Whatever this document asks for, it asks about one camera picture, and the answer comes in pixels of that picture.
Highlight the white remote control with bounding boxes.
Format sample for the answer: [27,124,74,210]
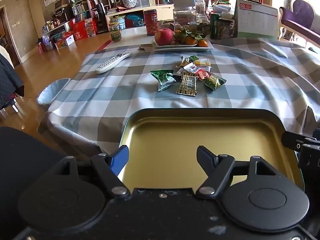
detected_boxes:
[96,51,132,74]

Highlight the red tin can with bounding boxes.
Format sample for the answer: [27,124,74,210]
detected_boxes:
[143,9,158,36]

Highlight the purple pink bags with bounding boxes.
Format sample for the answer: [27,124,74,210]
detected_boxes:
[37,36,54,53]

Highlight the small jar green label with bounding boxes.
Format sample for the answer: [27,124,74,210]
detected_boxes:
[108,22,122,42]

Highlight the jar with brown contents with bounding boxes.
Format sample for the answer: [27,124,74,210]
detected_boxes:
[196,0,208,20]

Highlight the checkered tablecloth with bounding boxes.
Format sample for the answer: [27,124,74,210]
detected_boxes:
[37,36,320,168]

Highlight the large green snack packet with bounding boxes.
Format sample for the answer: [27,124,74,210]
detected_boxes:
[150,69,177,92]

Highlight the green can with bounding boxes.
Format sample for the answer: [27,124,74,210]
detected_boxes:
[209,12,222,40]

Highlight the yellow and white snack packet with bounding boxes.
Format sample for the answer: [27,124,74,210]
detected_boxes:
[194,58,212,67]

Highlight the purple upholstered chair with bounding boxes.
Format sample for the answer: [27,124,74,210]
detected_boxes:
[279,0,320,42]

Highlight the oranges with leaves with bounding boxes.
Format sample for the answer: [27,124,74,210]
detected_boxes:
[174,29,208,43]

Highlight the large clear glass jar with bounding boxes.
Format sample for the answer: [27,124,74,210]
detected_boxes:
[172,6,198,32]

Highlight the silver foil plate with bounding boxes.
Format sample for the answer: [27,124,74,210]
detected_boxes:
[36,78,72,105]

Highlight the white rectangular plate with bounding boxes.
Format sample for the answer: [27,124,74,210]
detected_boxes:
[152,38,215,52]

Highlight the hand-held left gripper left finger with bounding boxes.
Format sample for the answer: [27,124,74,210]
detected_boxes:
[54,145,131,199]

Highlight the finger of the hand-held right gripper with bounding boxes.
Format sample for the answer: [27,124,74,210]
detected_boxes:
[281,131,318,153]

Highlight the dark snack bag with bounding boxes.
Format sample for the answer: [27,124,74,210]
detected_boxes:
[216,17,237,39]

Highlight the red and white snack packet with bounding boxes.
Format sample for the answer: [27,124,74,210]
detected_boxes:
[183,62,212,80]

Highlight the green pea snack packet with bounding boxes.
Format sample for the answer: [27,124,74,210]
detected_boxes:
[201,73,227,91]

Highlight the dark upright appliance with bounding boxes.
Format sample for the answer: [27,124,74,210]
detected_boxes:
[94,0,108,34]

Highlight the red gift box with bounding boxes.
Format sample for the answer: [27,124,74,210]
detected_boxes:
[85,17,98,37]
[72,20,88,40]

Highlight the gold tin tray green rim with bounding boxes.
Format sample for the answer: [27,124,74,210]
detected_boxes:
[118,108,305,195]

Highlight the wooden door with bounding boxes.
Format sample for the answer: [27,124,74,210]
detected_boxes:
[0,5,20,67]

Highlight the brown patterned snack packet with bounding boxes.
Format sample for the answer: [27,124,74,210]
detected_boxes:
[176,74,198,96]

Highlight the person's dark clothing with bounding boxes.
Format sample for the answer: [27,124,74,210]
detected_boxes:
[0,126,75,240]

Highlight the bookshelf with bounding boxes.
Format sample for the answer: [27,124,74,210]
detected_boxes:
[70,0,113,34]

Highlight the dark quilted jacket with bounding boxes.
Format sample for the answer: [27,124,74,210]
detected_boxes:
[0,52,25,110]

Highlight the desk calendar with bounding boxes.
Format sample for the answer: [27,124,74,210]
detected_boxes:
[235,0,279,39]

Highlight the grey blue pouch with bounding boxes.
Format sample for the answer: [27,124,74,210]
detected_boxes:
[173,0,197,8]

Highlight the red apple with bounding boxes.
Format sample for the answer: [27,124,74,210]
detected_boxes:
[154,28,174,46]

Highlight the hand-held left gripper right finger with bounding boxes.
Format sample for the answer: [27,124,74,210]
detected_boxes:
[196,145,278,199]

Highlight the teal plastic container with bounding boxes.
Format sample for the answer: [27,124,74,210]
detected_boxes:
[125,14,145,27]

